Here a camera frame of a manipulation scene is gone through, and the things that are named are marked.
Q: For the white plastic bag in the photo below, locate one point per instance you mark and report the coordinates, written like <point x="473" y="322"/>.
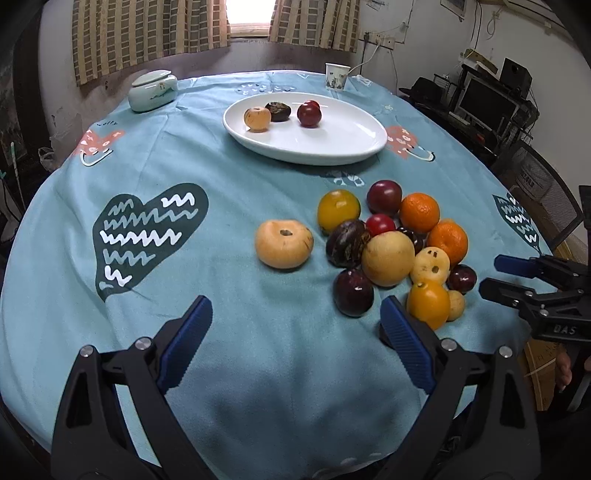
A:
<point x="47" y="159"/>

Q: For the narrow striped brown curtain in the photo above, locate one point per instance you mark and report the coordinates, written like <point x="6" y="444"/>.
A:
<point x="314" y="23"/>

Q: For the black speaker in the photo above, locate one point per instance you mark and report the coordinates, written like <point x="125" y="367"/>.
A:
<point x="516" y="76"/>

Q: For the yellow green round fruit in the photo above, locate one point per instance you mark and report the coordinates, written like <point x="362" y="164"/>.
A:
<point x="338" y="210"/>

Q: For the large tan round fruit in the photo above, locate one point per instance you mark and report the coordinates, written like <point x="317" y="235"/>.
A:
<point x="284" y="247"/>

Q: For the small dark cherry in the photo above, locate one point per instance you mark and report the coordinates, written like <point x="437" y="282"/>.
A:
<point x="414" y="239"/>

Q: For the dark red plum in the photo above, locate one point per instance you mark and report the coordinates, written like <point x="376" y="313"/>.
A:
<point x="384" y="196"/>

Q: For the dark purple passion fruit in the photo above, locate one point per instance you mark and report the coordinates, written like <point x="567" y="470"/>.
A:
<point x="345" y="244"/>

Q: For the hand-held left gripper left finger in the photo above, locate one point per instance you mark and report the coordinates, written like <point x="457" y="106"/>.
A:
<point x="187" y="344"/>

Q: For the orange yellow round fruit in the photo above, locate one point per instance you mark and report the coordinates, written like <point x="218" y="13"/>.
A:
<point x="428" y="305"/>

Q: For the small red tomato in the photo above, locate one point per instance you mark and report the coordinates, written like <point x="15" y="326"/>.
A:
<point x="380" y="225"/>

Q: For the small pale yellow fruit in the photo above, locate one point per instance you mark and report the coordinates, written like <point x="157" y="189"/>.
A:
<point x="430" y="266"/>

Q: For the small red plum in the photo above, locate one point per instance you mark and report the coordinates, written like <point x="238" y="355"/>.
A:
<point x="309" y="114"/>

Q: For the blue printed tablecloth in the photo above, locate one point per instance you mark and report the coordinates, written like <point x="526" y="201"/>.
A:
<point x="231" y="323"/>

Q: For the dark purple plum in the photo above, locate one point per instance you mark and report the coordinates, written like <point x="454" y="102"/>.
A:
<point x="353" y="292"/>

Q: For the tan pear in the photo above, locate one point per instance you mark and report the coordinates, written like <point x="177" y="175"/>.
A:
<point x="388" y="258"/>

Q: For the white ceramic lidded jar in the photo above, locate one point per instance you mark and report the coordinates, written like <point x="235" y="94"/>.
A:
<point x="152" y="92"/>

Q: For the tiny tan fruit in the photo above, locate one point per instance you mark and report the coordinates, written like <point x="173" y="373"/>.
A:
<point x="457" y="305"/>

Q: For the wide striped brown curtain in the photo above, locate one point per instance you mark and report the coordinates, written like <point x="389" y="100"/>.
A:
<point x="138" y="37"/>

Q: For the bright window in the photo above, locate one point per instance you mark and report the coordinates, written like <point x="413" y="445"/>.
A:
<point x="249" y="11"/>

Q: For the orange mandarin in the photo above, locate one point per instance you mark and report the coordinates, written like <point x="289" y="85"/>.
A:
<point x="419" y="212"/>
<point x="450" y="242"/>

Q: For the white paper cup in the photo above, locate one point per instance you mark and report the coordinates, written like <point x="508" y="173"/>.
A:
<point x="336" y="76"/>

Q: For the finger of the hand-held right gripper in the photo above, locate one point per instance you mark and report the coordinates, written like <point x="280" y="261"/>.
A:
<point x="505" y="291"/>
<point x="512" y="265"/>

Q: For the person's right hand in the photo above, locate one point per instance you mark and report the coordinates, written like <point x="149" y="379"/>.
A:
<point x="563" y="369"/>

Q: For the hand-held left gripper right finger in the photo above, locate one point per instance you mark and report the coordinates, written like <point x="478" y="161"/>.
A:
<point x="406" y="344"/>

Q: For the dark wrinkled round fruit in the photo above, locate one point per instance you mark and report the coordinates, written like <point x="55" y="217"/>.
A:
<point x="278" y="111"/>

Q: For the black mesh chair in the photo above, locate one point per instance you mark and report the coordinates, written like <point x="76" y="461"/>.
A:
<point x="540" y="184"/>

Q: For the white wall power strip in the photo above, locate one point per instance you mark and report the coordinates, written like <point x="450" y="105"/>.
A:
<point x="379" y="40"/>

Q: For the white oval plate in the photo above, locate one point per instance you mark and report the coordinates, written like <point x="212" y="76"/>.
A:
<point x="323" y="138"/>

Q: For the black hat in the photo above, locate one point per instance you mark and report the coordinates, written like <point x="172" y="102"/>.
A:
<point x="422" y="90"/>

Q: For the small tan round fruit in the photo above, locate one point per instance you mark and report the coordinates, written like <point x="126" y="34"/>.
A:
<point x="257" y="119"/>

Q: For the small dark plum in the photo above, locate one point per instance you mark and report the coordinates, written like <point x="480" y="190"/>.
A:
<point x="461" y="278"/>

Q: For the black computer monitor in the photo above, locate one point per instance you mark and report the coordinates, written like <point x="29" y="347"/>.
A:
<point x="489" y="104"/>

